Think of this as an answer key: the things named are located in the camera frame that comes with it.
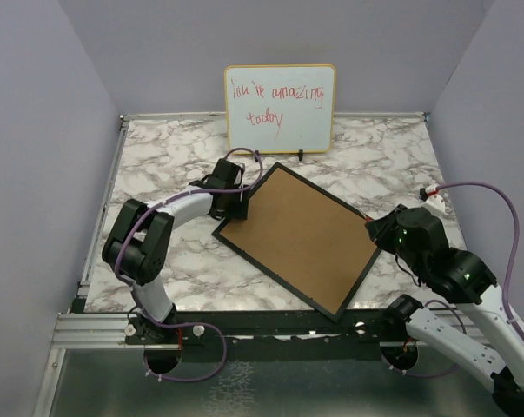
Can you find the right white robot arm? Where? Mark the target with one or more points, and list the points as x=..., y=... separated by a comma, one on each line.
x=464, y=280

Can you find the yellow-framed whiteboard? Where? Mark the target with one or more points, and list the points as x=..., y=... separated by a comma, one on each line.
x=280, y=109

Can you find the aluminium table edge rail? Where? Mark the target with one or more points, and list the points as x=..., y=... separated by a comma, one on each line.
x=96, y=317

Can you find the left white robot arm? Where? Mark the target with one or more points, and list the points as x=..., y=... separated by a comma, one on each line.
x=138, y=243

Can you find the black whiteboard stand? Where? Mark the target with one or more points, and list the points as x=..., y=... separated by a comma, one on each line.
x=269, y=158

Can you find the black picture frame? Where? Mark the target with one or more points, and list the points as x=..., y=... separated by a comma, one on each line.
x=307, y=240

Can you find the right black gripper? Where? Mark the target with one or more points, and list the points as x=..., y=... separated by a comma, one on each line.
x=380, y=228

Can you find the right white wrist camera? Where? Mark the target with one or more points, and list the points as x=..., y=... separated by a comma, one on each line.
x=432, y=200

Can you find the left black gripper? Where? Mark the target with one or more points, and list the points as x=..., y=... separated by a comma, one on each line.
x=238, y=211

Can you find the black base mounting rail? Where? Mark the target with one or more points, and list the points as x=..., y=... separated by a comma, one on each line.
x=288, y=335

